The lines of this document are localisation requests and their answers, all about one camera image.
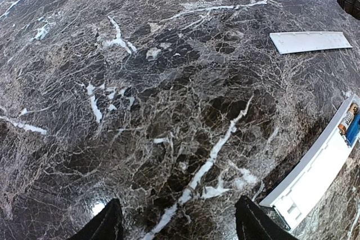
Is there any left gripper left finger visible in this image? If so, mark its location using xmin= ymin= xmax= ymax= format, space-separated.
xmin=69 ymin=198 xmax=124 ymax=240

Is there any white battery cover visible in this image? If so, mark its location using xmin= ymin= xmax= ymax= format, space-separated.
xmin=269 ymin=31 xmax=352 ymax=55

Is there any white remote control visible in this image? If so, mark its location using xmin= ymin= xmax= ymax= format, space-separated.
xmin=260 ymin=94 xmax=359 ymax=232

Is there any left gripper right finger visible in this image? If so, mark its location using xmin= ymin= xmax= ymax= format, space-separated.
xmin=235 ymin=195 xmax=297 ymax=240

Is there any gold black battery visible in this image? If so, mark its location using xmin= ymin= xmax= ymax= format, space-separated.
xmin=338 ymin=103 xmax=358 ymax=135

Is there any blue battery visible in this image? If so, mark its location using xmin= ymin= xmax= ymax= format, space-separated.
xmin=346 ymin=114 xmax=360 ymax=146

